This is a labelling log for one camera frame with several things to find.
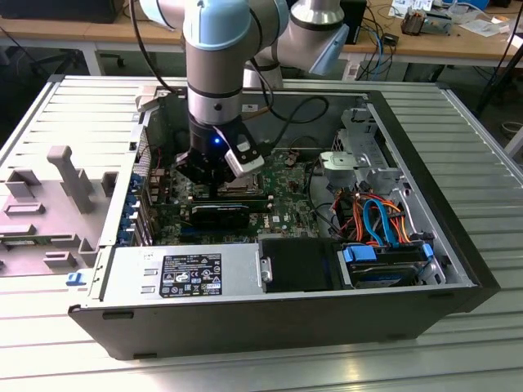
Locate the blue card clip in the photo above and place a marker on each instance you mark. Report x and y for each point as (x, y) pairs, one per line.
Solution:
(137, 182)
(130, 206)
(125, 237)

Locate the metal device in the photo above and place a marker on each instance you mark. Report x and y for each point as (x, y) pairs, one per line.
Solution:
(412, 22)

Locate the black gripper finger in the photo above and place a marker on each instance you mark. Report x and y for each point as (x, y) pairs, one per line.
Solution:
(194, 167)
(226, 173)

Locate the black graphics card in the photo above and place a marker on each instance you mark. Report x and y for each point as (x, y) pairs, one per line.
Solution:
(220, 218)

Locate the wooden desk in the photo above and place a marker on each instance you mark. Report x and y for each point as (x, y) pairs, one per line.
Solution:
(61, 34)

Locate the green motherboard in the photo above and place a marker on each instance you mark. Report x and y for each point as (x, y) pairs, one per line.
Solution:
(286, 212)

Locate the silver power supply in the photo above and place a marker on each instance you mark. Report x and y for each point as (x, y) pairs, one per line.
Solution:
(122, 269)

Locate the black computer case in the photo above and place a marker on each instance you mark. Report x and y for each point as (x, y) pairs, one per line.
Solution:
(61, 10)

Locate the silver drive cage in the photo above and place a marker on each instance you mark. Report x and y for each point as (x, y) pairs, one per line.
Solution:
(382, 173)

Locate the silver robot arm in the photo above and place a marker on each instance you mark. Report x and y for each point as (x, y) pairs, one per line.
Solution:
(216, 49)

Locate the small black box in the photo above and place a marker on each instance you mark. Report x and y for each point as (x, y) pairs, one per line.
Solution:
(391, 39)

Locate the green RAM stick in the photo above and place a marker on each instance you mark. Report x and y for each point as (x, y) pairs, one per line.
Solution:
(18, 242)

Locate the coin battery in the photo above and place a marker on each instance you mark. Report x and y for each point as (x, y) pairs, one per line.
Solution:
(291, 159)

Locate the blue disk carrier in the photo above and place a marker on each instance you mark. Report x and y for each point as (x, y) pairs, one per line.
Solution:
(359, 253)

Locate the white papers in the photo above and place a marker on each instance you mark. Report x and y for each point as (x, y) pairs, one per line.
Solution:
(482, 26)

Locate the tall black box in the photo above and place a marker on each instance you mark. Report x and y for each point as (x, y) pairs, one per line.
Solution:
(354, 20)

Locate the hard disk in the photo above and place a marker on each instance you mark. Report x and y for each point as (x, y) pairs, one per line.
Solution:
(380, 278)

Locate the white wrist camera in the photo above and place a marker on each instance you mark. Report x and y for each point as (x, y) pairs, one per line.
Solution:
(245, 161)

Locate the black PC case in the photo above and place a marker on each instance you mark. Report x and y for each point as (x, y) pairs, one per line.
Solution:
(245, 326)

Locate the grey parts rack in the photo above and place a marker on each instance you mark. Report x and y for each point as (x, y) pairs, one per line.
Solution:
(75, 183)

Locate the black stand pole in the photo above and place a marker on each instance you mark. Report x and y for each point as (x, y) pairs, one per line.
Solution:
(499, 77)

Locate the blue plastic clip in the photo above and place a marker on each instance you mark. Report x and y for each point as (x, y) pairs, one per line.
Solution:
(75, 279)

